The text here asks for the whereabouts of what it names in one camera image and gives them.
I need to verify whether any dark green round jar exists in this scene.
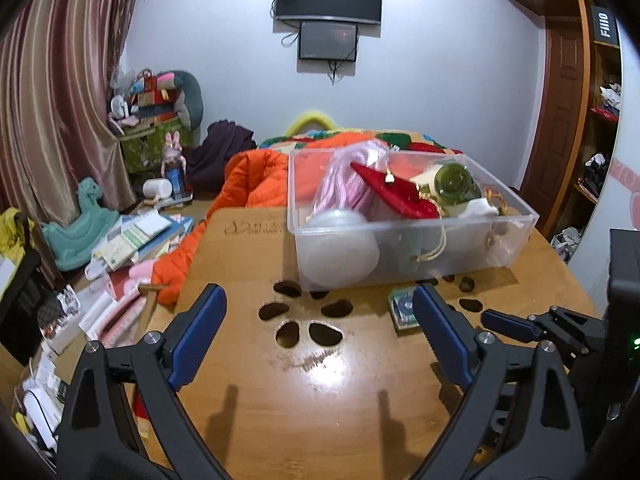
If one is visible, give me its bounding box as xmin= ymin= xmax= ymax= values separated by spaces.
xmin=433 ymin=162 xmax=482 ymax=206

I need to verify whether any red velvet drawstring pouch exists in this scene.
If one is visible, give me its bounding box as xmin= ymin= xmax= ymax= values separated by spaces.
xmin=350 ymin=162 xmax=442 ymax=220

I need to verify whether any pink lid frosted jar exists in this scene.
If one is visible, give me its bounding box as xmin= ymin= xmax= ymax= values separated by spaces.
xmin=295 ymin=209 xmax=380 ymax=289

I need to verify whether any pink braided rope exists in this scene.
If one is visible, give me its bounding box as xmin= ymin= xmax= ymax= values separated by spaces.
xmin=310 ymin=138 xmax=392 ymax=216

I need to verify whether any small green card box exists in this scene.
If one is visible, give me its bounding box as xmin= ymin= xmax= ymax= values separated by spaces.
xmin=388 ymin=286 xmax=420 ymax=333

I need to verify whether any brown wooden door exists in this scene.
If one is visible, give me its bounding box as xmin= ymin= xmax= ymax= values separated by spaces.
xmin=520 ymin=20 xmax=584 ymax=236

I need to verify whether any teal rocking horse toy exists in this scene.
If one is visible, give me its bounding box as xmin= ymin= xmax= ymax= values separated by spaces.
xmin=41 ymin=177 xmax=119 ymax=272

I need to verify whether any stack of books and papers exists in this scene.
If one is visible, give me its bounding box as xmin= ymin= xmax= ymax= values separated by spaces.
xmin=85 ymin=209 xmax=194 ymax=281

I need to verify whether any clear plastic storage box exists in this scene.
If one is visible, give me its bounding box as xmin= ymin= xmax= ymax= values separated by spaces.
xmin=288 ymin=141 xmax=538 ymax=288

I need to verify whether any white mug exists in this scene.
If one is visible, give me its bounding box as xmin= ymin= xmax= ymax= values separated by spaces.
xmin=142 ymin=178 xmax=174 ymax=200

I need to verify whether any pink bunny figure bottle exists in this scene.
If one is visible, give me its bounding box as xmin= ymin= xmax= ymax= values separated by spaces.
xmin=160 ymin=130 xmax=186 ymax=195

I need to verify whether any dark purple clothing pile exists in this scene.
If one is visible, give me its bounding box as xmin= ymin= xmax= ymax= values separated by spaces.
xmin=186 ymin=120 xmax=256 ymax=196

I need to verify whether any green storage box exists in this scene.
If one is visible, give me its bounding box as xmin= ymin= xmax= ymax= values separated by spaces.
xmin=118 ymin=119 xmax=200 ymax=174

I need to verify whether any orange puffer jacket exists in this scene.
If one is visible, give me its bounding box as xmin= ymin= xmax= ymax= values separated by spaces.
xmin=152 ymin=148 xmax=288 ymax=310

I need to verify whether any yellow curved pillow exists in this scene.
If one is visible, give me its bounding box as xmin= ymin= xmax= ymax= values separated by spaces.
xmin=284 ymin=110 xmax=337 ymax=138

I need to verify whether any black FiiO box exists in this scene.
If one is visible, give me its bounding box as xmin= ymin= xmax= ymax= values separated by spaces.
xmin=590 ymin=6 xmax=620 ymax=48

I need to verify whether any grey plush toy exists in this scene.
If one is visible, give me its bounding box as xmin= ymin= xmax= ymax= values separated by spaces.
xmin=172 ymin=70 xmax=204 ymax=131

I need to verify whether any wooden wardrobe shelf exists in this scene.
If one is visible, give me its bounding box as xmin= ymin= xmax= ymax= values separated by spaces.
xmin=489 ymin=0 xmax=626 ymax=212

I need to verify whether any pink striped curtain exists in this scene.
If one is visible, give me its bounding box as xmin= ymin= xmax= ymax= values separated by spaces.
xmin=1 ymin=0 xmax=134 ymax=226

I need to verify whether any small black wall monitor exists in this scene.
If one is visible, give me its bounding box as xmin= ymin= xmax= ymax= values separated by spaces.
xmin=298 ymin=21 xmax=359 ymax=63

